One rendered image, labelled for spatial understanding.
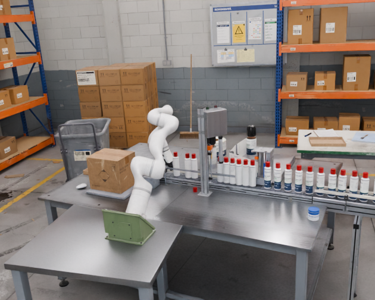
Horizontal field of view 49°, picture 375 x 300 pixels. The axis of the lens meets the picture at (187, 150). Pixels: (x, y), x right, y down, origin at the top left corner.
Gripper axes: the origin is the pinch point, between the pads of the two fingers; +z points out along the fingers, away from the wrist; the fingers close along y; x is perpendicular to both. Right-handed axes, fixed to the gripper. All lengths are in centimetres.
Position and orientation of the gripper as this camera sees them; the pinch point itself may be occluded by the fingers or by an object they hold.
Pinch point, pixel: (171, 168)
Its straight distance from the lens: 340.5
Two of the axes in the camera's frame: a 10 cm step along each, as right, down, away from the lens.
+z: 3.6, 9.2, 1.5
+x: -8.3, 2.4, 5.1
